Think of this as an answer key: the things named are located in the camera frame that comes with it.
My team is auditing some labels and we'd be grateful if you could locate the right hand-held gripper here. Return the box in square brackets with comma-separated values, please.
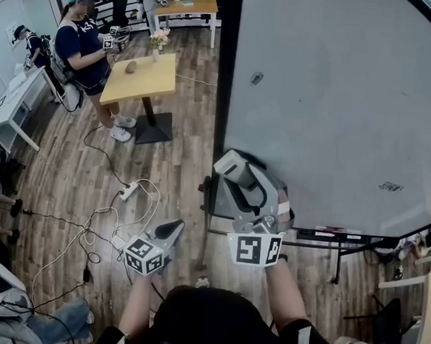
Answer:
[207, 159, 300, 270]

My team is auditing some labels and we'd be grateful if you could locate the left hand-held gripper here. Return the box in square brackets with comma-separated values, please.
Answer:
[121, 215, 186, 279]

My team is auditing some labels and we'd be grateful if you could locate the black-framed white whiteboard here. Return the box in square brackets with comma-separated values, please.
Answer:
[192, 0, 431, 294]

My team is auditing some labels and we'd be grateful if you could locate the person's right forearm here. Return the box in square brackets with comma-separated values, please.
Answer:
[259, 257, 315, 337]

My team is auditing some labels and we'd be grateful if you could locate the person's left forearm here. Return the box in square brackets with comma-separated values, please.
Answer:
[117, 272, 157, 340]

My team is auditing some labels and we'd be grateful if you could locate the white power adapter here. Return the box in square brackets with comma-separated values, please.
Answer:
[110, 235, 129, 251]

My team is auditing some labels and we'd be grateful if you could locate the white power strip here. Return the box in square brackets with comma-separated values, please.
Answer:
[119, 182, 139, 203]

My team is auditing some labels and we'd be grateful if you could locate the person's black shirt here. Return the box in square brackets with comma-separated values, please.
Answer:
[91, 277, 348, 344]

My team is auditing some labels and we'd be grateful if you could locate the vase with pink flowers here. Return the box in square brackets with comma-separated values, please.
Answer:
[147, 27, 172, 64]

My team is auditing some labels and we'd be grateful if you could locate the black office chair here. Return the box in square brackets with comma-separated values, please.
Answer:
[341, 291, 421, 344]
[109, 0, 132, 29]

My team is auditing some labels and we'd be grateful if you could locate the white desk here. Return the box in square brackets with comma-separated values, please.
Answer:
[0, 62, 56, 155]

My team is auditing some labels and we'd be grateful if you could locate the wooden table with white legs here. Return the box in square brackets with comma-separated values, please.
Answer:
[150, 0, 220, 50]

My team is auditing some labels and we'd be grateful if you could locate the white cable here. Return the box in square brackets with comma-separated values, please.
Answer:
[29, 169, 164, 312]

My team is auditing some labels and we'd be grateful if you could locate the black cable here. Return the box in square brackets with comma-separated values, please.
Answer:
[78, 121, 136, 190]

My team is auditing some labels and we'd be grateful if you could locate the yellow wooden pedestal table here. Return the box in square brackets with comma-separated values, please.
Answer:
[96, 47, 180, 148]

